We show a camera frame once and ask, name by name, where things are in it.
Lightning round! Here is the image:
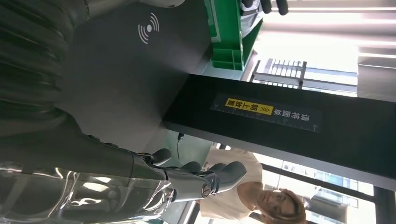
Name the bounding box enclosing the green plastic crate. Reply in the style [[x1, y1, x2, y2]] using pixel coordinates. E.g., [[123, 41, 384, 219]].
[[203, 0, 263, 71]]

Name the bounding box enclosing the black yellow ruler label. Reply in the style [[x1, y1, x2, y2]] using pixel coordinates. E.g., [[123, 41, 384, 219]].
[[210, 92, 322, 133]]

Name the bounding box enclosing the person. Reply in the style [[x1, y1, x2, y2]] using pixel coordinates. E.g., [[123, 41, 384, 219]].
[[198, 147, 307, 224]]

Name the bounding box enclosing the black scanner column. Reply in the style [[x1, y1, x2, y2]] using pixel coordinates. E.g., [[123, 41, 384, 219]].
[[162, 73, 396, 192]]

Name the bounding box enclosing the thin black table cable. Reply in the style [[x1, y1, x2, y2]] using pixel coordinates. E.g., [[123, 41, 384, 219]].
[[176, 132, 185, 161]]

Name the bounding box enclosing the black scanner base plate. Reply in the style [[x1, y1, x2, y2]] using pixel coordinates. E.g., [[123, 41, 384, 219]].
[[56, 0, 214, 155]]

